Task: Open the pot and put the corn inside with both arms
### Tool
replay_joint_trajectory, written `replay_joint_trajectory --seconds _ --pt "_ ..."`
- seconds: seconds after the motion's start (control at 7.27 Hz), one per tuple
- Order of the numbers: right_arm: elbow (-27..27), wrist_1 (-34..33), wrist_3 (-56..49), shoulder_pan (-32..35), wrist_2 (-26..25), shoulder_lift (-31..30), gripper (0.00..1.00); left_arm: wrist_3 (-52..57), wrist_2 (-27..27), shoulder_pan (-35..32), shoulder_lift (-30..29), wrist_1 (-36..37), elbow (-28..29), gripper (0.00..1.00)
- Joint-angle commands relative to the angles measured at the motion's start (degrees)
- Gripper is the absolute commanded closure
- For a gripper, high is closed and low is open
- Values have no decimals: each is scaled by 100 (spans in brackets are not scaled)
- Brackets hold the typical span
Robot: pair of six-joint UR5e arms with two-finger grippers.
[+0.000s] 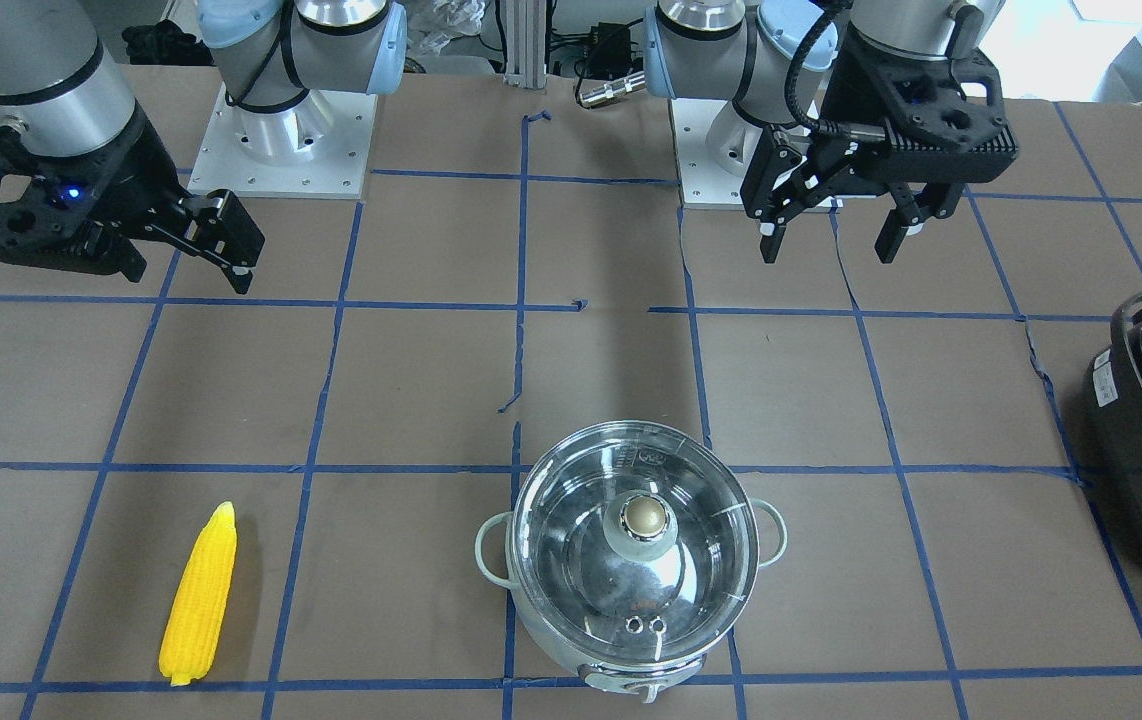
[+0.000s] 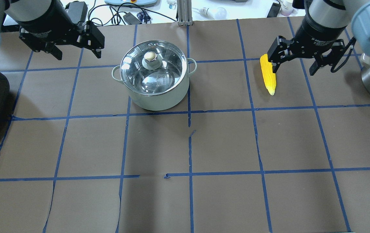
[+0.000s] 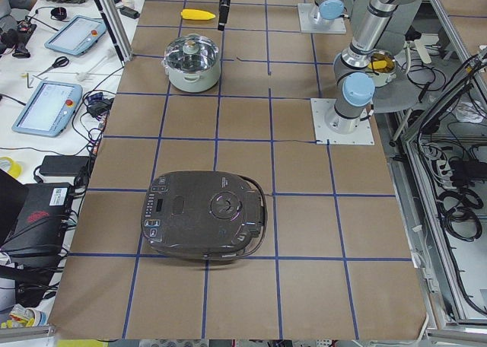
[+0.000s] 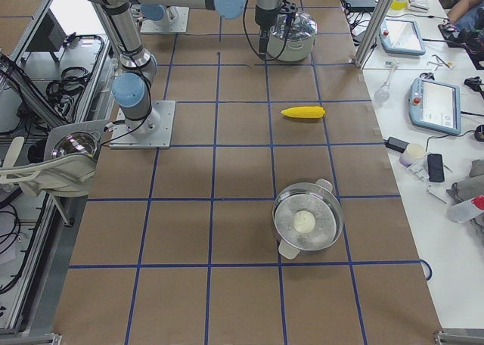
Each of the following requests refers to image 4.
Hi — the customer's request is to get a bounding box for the aluminium frame post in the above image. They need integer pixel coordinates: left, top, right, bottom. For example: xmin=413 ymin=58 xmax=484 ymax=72
xmin=353 ymin=0 xmax=392 ymax=68

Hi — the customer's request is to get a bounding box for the black remote control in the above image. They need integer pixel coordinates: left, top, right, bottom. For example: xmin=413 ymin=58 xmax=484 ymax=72
xmin=427 ymin=154 xmax=445 ymax=183

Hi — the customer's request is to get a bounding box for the white paper cup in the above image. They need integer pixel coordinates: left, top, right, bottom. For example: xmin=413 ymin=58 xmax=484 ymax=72
xmin=399 ymin=143 xmax=426 ymax=167

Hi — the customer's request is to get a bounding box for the blue teach pendant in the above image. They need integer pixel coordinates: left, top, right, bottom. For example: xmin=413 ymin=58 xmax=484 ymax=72
xmin=379 ymin=18 xmax=426 ymax=56
xmin=408 ymin=78 xmax=461 ymax=135

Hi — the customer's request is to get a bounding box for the steel bowl on chair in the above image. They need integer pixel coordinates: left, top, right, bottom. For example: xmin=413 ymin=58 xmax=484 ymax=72
xmin=51 ymin=131 xmax=98 ymax=158

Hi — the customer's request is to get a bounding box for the glass pot lid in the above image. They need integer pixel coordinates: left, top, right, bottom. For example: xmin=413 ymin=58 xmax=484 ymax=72
xmin=270 ymin=11 xmax=318 ymax=42

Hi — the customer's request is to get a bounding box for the blue teach pendant far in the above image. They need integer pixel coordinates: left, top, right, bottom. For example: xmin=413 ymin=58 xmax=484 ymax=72
xmin=379 ymin=18 xmax=426 ymax=56

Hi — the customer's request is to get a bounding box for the white steamed bun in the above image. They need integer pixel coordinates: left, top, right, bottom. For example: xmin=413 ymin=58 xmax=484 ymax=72
xmin=293 ymin=210 xmax=316 ymax=234

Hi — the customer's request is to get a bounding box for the black power adapter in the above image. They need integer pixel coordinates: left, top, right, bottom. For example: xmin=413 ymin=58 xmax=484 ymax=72
xmin=384 ymin=137 xmax=409 ymax=153

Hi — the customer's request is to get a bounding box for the person's forearm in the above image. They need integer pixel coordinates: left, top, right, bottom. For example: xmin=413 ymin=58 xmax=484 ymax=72
xmin=448 ymin=0 xmax=483 ymax=23

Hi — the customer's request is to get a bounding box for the yellow corn cob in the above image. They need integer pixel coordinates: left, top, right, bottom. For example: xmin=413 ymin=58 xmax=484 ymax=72
xmin=281 ymin=106 xmax=326 ymax=120

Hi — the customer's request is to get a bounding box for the white pot with steel interior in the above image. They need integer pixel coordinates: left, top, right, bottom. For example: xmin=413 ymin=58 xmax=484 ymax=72
xmin=267 ymin=11 xmax=318 ymax=62

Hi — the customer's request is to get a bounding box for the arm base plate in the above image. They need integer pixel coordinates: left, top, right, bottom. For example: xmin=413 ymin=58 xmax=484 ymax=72
xmin=108 ymin=101 xmax=176 ymax=149
xmin=141 ymin=5 xmax=189 ymax=35

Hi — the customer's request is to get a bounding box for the grey chair with bowl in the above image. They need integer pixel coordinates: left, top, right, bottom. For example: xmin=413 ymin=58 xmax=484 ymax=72
xmin=1 ymin=120 xmax=108 ymax=197

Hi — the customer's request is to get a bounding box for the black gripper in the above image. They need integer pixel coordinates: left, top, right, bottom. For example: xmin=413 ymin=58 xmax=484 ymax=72
xmin=279 ymin=0 xmax=298 ymax=20

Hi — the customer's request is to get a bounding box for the steel steamer pot with bun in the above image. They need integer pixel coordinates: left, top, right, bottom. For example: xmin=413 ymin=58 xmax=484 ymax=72
xmin=272 ymin=179 xmax=344 ymax=260

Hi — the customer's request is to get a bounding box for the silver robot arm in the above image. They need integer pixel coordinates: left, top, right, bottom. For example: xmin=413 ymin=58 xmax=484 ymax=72
xmin=138 ymin=2 xmax=297 ymax=34
xmin=87 ymin=0 xmax=283 ymax=148

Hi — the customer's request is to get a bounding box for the blue teach pendant near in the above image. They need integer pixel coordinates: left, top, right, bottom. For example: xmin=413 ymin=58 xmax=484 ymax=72
xmin=408 ymin=78 xmax=461 ymax=135

